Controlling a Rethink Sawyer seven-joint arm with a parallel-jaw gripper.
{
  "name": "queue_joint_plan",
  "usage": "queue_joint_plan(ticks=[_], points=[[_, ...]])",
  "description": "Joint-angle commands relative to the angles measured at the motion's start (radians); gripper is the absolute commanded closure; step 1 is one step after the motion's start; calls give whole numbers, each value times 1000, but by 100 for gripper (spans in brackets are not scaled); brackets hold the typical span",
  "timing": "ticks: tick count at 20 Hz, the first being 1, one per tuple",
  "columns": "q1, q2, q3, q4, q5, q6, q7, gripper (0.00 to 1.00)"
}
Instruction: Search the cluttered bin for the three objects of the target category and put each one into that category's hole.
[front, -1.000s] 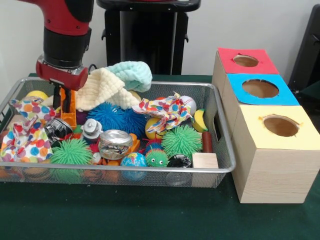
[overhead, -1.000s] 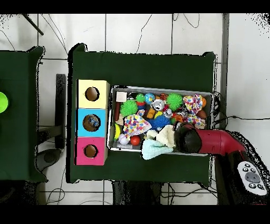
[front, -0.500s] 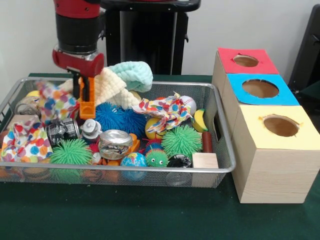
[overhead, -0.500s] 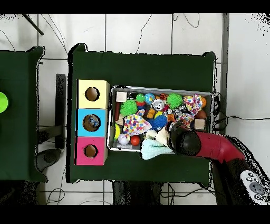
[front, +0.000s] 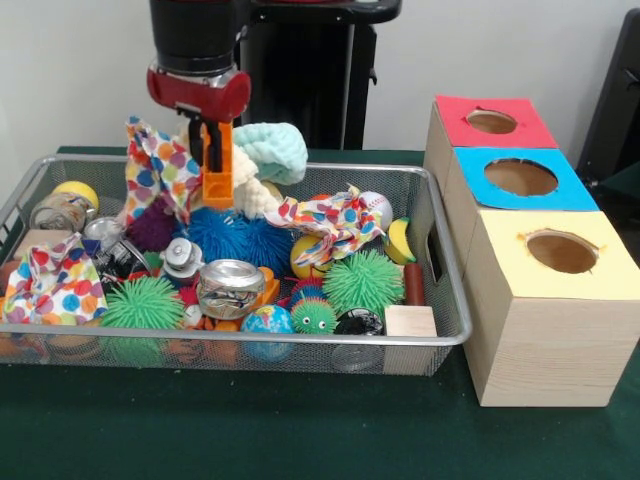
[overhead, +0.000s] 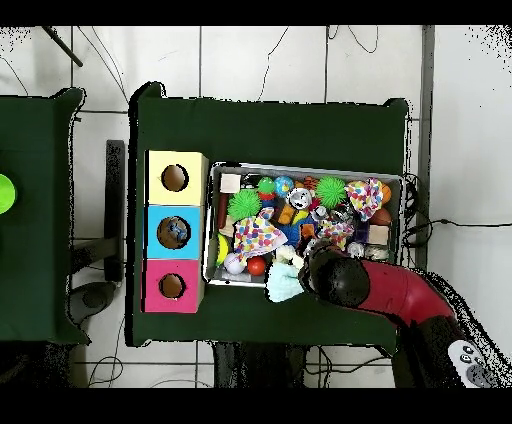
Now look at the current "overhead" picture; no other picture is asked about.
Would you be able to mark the small polka dot cloth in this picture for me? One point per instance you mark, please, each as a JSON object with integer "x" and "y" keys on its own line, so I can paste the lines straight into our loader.
{"x": 256, "y": 236}

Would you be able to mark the mint green waffle cloth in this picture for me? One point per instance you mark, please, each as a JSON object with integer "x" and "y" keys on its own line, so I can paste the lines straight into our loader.
{"x": 282, "y": 284}

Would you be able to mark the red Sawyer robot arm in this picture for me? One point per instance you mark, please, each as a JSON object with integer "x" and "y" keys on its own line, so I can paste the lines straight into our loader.
{"x": 400, "y": 292}

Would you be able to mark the wooden box with three holes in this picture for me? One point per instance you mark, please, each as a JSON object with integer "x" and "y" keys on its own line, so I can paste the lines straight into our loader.
{"x": 154, "y": 240}

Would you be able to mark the plain wooden block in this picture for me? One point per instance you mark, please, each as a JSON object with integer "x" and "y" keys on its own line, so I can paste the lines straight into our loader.
{"x": 230, "y": 182}

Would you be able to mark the crushed silver can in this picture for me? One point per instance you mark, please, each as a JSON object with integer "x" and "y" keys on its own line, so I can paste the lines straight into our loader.
{"x": 299, "y": 198}

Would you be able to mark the large green spiky ball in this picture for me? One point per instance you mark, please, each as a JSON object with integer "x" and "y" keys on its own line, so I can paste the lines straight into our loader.
{"x": 331, "y": 191}

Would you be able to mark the dark green tablecloth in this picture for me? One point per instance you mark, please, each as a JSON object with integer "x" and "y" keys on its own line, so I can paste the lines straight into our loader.
{"x": 260, "y": 132}
{"x": 36, "y": 260}

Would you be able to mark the black monitor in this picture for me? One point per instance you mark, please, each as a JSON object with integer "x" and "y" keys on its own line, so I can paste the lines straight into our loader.
{"x": 115, "y": 200}

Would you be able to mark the grey stand base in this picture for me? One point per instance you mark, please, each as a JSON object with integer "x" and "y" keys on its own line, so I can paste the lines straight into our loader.
{"x": 92, "y": 298}

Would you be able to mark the bright green round lid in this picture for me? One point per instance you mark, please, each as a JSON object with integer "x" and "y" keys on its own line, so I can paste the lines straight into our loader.
{"x": 6, "y": 194}

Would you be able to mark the black rod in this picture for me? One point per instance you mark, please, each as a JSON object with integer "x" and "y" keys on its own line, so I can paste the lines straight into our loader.
{"x": 62, "y": 46}

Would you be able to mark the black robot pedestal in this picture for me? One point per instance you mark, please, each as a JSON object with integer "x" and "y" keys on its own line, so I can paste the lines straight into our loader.
{"x": 256, "y": 368}

